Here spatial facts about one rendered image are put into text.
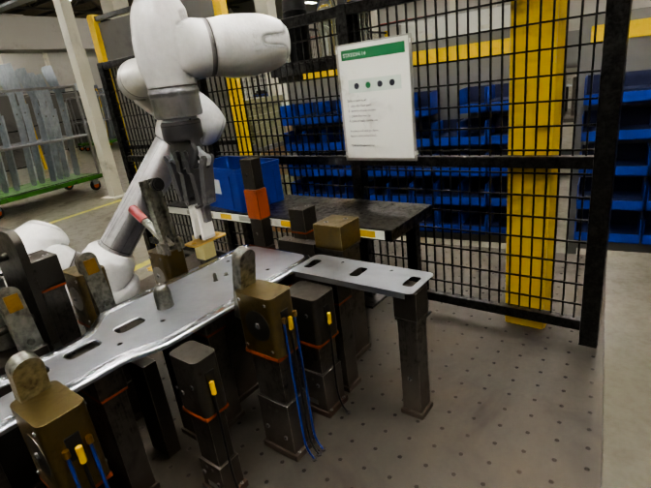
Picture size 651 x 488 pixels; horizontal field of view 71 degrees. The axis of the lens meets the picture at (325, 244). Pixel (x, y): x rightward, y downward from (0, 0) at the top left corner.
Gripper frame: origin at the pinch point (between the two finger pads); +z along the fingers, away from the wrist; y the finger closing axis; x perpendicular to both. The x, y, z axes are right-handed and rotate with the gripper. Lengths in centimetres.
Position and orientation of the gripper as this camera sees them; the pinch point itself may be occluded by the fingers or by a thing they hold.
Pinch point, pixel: (201, 221)
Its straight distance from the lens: 96.5
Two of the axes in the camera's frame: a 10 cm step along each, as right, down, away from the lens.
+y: -7.9, -1.2, 6.0
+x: -6.0, 3.4, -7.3
